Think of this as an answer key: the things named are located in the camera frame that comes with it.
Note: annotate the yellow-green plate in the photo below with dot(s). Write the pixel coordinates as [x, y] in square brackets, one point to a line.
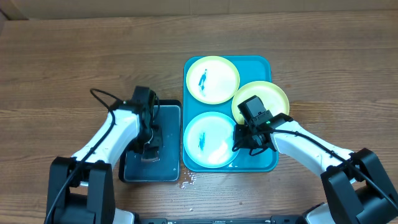
[273, 98]
[212, 80]

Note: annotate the teal plastic tray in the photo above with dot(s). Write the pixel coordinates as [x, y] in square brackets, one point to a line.
[251, 68]

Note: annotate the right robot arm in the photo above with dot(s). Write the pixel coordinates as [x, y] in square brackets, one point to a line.
[356, 185]

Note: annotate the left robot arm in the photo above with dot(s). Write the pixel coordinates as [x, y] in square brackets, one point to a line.
[81, 188]

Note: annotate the light blue plate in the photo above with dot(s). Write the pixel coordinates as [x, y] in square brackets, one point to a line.
[208, 140]

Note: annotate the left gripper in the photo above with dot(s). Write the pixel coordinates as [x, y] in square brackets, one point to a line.
[134, 146]

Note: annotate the black water tray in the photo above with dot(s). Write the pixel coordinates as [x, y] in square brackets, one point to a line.
[167, 168]

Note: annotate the green dish sponge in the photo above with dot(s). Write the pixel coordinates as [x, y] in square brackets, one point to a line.
[150, 155]

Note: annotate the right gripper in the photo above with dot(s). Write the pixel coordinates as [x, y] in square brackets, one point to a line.
[244, 144]

